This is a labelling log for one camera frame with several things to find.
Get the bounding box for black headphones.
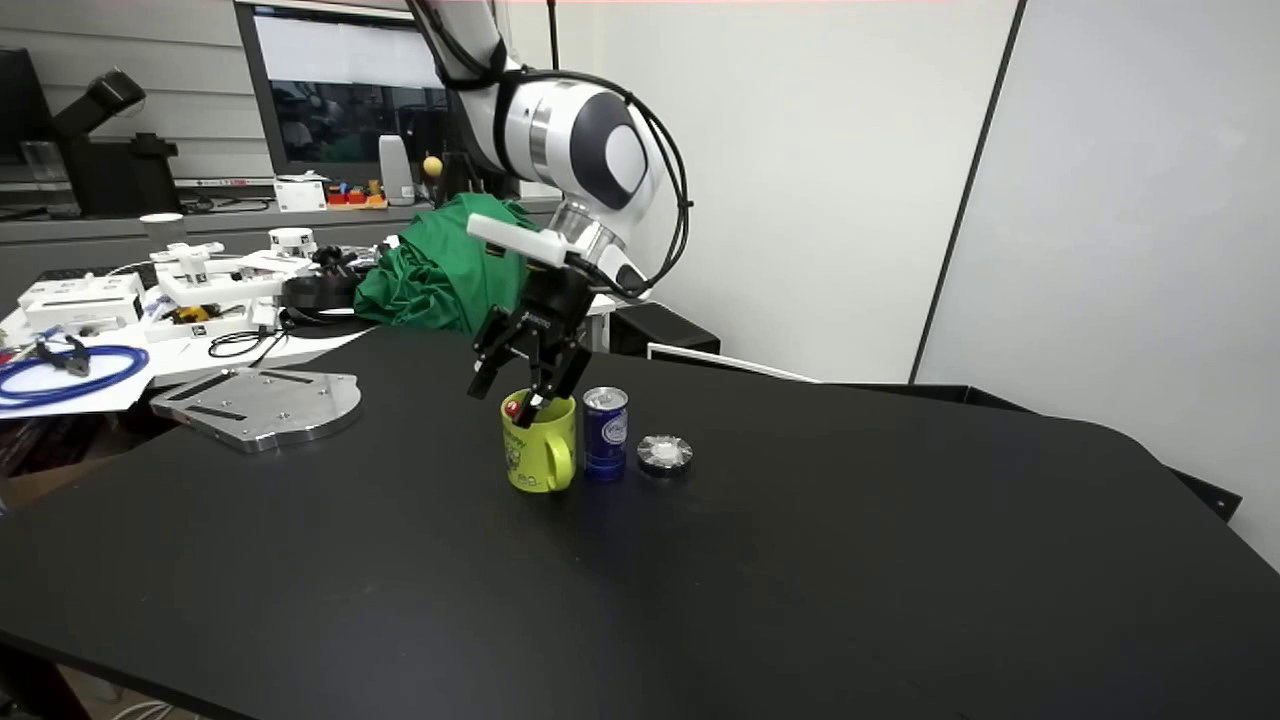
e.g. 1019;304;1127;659
277;242;371;336

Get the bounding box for white side table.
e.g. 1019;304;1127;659
0;264;619;425

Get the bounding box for orange small objects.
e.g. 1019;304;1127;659
323;179;394;210

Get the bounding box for grey counter shelf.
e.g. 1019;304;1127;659
0;193;612;311

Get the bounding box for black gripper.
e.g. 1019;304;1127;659
464;258;597;432

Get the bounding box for black microscope stand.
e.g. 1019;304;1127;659
48;69;185;220

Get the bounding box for grey metal plate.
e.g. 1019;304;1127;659
150;364;366;452

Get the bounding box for white plastic device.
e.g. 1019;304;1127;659
150;223;323;309

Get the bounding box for blue looped cable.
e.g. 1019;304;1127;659
0;338;158;411

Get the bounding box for black framed monitor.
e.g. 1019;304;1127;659
232;0;464;193

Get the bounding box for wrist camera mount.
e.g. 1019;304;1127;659
464;199;652;304

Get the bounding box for blue soda can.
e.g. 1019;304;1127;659
580;382;636;486

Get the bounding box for green cloth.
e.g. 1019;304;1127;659
348;193;539;338

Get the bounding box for small round silver dish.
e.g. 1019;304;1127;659
633;429;701;481

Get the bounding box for black diagonal wall strip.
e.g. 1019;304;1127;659
909;0;1032;388

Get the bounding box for white box device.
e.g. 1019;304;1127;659
17;273;150;336

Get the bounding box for green ceramic mug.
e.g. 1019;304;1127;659
495;382;583;500

